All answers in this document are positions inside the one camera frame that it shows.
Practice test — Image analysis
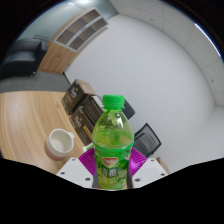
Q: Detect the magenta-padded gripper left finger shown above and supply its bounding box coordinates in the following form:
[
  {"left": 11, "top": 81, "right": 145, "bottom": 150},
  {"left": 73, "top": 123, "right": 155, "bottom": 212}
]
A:
[{"left": 55, "top": 147, "right": 100, "bottom": 189}]

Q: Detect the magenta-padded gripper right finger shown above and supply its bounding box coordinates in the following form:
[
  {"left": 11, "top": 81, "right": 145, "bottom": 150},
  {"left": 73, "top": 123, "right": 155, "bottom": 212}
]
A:
[{"left": 129, "top": 147, "right": 169, "bottom": 189}]

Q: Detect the green drink bottle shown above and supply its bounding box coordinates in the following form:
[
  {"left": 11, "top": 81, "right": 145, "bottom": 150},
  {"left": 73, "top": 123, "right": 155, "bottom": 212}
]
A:
[{"left": 91, "top": 94, "right": 135, "bottom": 191}]

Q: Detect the wooden side desk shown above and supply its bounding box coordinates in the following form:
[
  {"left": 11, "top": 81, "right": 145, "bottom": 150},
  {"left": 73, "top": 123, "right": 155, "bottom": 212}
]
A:
[{"left": 154, "top": 156, "right": 171, "bottom": 174}]

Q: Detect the white and pink ribbed cup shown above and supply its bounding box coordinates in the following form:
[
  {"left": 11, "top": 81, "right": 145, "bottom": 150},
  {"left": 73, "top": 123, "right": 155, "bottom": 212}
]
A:
[{"left": 44, "top": 128, "right": 76, "bottom": 162}]

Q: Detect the black mesh office chair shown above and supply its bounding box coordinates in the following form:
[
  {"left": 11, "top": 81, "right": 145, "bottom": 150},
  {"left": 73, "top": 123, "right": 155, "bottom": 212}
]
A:
[{"left": 133, "top": 122, "right": 163, "bottom": 158}]

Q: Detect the black flat box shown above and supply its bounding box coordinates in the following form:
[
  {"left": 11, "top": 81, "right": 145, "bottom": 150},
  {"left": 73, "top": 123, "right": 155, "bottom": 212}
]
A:
[{"left": 81, "top": 96, "right": 106, "bottom": 126}]

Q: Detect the dark brown upright carton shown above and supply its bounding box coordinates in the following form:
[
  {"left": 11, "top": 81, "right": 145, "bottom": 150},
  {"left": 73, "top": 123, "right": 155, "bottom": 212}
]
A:
[{"left": 61, "top": 78, "right": 98, "bottom": 116}]

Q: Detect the black armchair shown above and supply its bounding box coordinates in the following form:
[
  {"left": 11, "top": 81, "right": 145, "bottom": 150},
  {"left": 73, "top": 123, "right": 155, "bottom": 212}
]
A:
[{"left": 0, "top": 38, "right": 49, "bottom": 79}]

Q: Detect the wooden shelf cabinet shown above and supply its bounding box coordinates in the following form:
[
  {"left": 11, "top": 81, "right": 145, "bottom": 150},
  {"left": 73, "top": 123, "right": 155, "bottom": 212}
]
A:
[{"left": 37, "top": 7, "right": 110, "bottom": 75}]

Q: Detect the ceiling light strip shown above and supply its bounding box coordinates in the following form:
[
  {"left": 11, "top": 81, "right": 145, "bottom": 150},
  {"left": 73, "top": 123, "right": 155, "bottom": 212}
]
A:
[{"left": 194, "top": 22, "right": 223, "bottom": 58}]

